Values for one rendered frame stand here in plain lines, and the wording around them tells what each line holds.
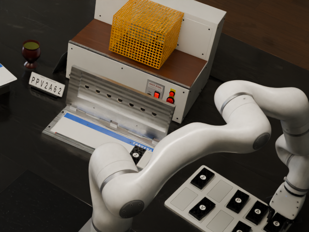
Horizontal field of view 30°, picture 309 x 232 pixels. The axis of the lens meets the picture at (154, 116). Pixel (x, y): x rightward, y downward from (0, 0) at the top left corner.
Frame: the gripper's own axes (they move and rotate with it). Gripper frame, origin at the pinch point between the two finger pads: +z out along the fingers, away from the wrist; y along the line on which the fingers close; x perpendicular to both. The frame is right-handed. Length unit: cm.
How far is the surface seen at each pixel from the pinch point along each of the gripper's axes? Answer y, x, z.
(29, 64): -125, -2, 2
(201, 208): -23.4, -13.5, 4.1
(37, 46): -124, 0, -7
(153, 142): -56, -1, 1
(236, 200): -16.5, -1.1, 1.5
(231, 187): -21.4, 4.4, 1.5
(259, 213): -6.8, -0.3, 1.4
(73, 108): -91, -10, 2
